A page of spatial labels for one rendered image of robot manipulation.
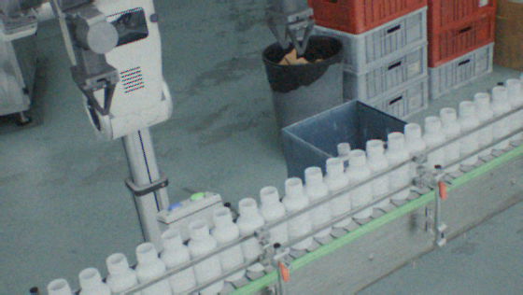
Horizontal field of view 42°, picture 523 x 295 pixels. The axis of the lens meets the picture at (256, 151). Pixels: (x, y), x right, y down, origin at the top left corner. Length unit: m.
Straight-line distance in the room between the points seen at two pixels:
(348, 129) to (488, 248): 1.10
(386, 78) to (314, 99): 0.59
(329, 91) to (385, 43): 0.51
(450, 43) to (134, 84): 2.98
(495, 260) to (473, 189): 1.32
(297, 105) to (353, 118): 1.31
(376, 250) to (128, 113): 0.75
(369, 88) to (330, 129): 1.68
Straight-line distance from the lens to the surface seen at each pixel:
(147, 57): 1.86
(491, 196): 1.92
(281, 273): 1.42
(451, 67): 4.61
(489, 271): 3.09
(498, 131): 1.89
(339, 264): 1.61
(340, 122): 2.34
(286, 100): 3.67
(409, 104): 4.30
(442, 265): 3.11
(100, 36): 1.24
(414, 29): 4.16
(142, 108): 1.89
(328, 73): 3.62
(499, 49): 5.02
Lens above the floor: 1.93
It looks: 28 degrees down
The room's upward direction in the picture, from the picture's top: 8 degrees counter-clockwise
